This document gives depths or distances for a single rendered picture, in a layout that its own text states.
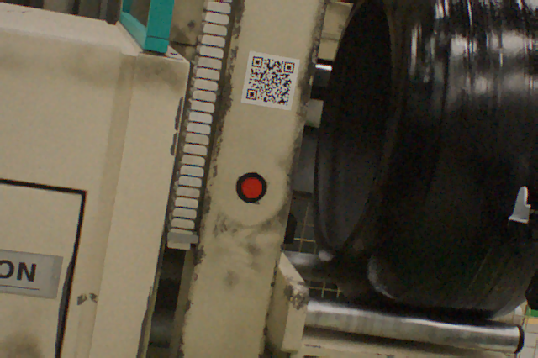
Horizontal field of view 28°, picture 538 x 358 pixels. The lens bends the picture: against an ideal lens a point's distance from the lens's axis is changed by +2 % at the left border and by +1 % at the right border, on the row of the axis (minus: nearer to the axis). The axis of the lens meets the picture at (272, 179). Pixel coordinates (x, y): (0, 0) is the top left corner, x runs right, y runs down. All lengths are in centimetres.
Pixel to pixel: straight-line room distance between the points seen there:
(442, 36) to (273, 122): 28
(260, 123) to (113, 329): 70
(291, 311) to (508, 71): 44
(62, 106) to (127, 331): 20
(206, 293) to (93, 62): 79
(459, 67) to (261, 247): 40
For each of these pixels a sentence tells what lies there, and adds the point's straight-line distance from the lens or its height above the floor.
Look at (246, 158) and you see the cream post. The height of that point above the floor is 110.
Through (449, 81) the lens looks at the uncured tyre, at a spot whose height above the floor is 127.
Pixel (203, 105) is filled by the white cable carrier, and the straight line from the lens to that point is 158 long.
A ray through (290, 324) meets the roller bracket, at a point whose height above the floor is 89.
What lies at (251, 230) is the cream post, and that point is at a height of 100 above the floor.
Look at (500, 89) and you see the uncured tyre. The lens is 148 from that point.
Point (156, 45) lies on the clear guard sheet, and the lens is 89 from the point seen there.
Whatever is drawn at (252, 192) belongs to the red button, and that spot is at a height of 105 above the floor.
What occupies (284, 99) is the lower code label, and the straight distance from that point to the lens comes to 158.
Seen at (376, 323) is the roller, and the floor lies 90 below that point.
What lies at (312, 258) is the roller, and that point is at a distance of 186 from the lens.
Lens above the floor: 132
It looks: 9 degrees down
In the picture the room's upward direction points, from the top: 10 degrees clockwise
